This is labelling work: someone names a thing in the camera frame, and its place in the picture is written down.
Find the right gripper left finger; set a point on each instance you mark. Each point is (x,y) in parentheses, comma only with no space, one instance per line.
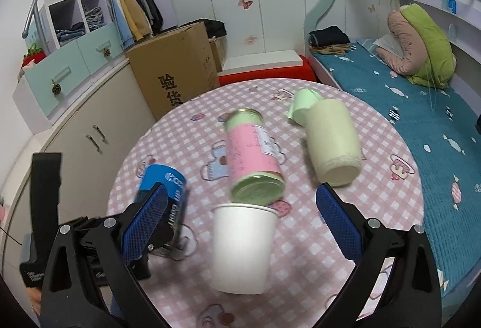
(89,281)

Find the red storage bench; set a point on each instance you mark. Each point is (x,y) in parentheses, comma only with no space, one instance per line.
(303,72)

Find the cream curved cabinet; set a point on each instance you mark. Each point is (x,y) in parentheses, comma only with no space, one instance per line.
(94,136)

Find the strawberry plush toy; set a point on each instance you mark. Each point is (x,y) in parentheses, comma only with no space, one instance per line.
(34,55)

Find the white paper cup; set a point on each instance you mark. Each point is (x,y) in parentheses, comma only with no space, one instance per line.
(242,240)

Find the pink green clear canister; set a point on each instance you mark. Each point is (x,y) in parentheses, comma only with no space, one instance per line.
(253,161)

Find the pink green rolled quilt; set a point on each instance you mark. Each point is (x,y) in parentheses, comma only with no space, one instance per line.
(426,57)

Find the blue black CoolTowel can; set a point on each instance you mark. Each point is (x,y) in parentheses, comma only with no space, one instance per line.
(168,230)

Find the teal candy print bedsheet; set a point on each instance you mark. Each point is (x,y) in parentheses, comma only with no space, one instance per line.
(438,127)

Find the mint drawer cabinet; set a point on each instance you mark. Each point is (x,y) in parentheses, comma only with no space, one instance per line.
(46,90)

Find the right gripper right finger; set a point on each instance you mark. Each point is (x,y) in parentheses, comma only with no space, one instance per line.
(411,295)

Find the folded jeans in cubby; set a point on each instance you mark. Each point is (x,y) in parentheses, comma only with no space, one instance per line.
(94,21)

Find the blue box on shelf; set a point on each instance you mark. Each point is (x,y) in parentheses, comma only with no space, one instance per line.
(451,6)

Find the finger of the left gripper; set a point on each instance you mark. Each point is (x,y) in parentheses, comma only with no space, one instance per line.
(140,267)

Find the pink checkered tablecloth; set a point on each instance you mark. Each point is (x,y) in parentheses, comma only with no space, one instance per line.
(307,268)

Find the black bag on boxes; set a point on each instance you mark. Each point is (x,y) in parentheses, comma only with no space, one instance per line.
(214,28)

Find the hanging clothes row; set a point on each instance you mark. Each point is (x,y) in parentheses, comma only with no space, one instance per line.
(135,20)

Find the white pillow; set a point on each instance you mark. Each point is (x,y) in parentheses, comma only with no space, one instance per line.
(391,44)

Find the small green paper cup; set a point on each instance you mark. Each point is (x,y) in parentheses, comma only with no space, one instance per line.
(303,100)

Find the folded dark clothes pile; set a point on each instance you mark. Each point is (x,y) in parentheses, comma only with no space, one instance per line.
(329,41)

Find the large cardboard box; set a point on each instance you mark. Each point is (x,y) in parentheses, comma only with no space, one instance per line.
(174,67)

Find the white board on bench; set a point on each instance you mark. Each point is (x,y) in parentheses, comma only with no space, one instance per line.
(261,61)

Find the small cardboard box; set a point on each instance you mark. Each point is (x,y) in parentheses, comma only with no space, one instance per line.
(218,50)

